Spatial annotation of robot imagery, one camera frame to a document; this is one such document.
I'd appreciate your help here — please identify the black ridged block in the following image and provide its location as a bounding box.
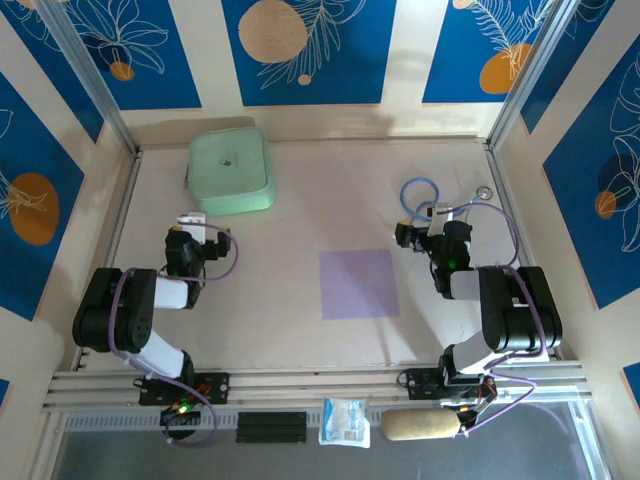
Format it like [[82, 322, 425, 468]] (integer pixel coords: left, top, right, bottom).
[[235, 411, 308, 445]]

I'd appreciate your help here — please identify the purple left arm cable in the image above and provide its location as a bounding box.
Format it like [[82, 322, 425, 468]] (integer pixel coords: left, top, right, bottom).
[[108, 224, 240, 447]]

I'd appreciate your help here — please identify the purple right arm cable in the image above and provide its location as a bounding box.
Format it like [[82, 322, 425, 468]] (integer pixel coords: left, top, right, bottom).
[[439, 202, 540, 437]]

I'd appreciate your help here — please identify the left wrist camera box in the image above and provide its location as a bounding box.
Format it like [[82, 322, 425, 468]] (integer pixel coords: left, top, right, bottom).
[[178, 212, 207, 242]]

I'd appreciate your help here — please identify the beige foam roll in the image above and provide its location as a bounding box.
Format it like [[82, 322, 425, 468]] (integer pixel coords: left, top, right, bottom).
[[381, 408, 462, 442]]

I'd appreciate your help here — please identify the mint green zip case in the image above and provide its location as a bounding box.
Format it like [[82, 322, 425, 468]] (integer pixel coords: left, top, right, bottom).
[[186, 127, 277, 217]]

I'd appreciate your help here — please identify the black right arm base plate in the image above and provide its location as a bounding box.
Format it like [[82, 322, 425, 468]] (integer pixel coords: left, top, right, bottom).
[[399, 367, 497, 401]]

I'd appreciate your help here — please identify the aluminium side rail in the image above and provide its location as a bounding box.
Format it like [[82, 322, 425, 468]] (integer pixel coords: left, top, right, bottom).
[[72, 149, 144, 371], [484, 142, 566, 361]]

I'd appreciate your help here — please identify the grey slotted cable duct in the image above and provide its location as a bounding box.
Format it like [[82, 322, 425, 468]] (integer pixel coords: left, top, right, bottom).
[[63, 410, 386, 432]]

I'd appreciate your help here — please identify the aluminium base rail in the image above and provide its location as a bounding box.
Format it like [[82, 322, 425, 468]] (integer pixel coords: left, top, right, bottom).
[[42, 360, 594, 412]]

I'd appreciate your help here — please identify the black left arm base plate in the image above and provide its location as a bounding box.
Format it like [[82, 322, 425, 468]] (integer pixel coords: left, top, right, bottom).
[[138, 372, 231, 406]]

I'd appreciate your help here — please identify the blue stethoscope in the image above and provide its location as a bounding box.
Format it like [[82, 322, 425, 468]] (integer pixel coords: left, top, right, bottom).
[[399, 177, 495, 226]]

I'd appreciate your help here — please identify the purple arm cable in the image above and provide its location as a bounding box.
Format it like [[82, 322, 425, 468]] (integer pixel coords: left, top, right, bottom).
[[108, 224, 240, 447], [439, 202, 540, 437]]

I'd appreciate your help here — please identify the aluminium corner post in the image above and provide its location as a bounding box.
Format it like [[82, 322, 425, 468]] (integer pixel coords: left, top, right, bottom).
[[37, 0, 139, 154], [487, 0, 576, 151]]

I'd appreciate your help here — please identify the white blue plastic packet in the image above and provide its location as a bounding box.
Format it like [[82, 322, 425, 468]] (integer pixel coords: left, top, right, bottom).
[[318, 397, 372, 450]]

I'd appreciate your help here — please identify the lilac square paper sheet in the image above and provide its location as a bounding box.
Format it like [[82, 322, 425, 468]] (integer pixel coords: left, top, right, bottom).
[[318, 248, 401, 321]]

